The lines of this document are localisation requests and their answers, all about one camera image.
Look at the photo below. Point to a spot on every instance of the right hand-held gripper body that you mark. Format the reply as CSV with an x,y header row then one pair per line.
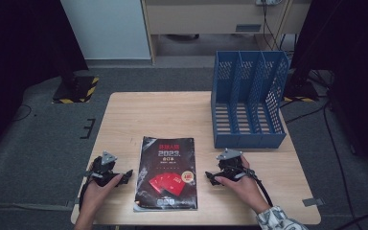
x,y
231,166

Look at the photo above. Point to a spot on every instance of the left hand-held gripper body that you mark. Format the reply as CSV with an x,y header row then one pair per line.
x,y
104,166

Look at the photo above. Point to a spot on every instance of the black magazine with red print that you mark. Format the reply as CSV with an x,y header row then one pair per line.
x,y
166,175

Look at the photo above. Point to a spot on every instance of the blue perforated file rack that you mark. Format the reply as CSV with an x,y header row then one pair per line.
x,y
248,102

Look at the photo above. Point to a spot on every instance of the person's right hand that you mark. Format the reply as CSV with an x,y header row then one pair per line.
x,y
246,190

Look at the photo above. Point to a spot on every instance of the person's left hand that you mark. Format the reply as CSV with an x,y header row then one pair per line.
x,y
96,195

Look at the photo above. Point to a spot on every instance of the person's patterned right sleeve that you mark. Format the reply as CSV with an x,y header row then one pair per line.
x,y
279,219

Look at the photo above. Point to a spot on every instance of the black stand base striped edge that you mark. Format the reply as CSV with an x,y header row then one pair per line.
x,y
300,91
75,90

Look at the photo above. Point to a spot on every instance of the long grey tape strip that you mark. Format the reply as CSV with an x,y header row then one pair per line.
x,y
28,206

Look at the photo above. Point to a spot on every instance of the short grey tape piece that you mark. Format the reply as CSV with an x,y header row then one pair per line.
x,y
313,202

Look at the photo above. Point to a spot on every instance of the white panel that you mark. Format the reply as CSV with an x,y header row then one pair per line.
x,y
108,28

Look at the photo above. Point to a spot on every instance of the black curtain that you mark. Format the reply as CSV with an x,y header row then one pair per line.
x,y
19,48
351,48

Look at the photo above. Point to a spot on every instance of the beige desk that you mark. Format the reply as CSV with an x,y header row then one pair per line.
x,y
217,19

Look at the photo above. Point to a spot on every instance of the white power strip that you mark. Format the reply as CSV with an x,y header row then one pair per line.
x,y
268,1

